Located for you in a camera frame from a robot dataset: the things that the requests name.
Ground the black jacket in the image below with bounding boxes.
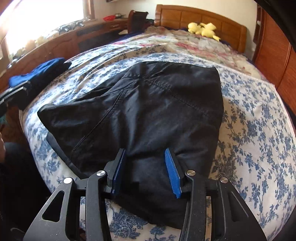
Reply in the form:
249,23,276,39
38,62,224,229

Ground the blue folded garment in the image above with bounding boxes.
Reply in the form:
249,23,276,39
9,58,72,92

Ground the wooden sideboard cabinet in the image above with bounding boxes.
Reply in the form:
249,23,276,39
1,19,127,92

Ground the blue floral bedspread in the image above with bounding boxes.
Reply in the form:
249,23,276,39
20,44,295,240

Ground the red bowl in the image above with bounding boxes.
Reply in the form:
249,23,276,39
103,15,116,22

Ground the wooden chair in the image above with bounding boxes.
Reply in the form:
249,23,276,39
127,10,149,34

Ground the pink floral quilt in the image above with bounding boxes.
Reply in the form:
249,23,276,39
115,26,266,80

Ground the wooden louvered wardrobe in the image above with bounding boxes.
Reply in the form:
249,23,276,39
253,5,296,112

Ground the wooden headboard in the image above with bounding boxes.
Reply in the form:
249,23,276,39
154,4,247,54

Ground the yellow plush toy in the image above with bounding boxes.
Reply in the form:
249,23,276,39
188,22,221,42

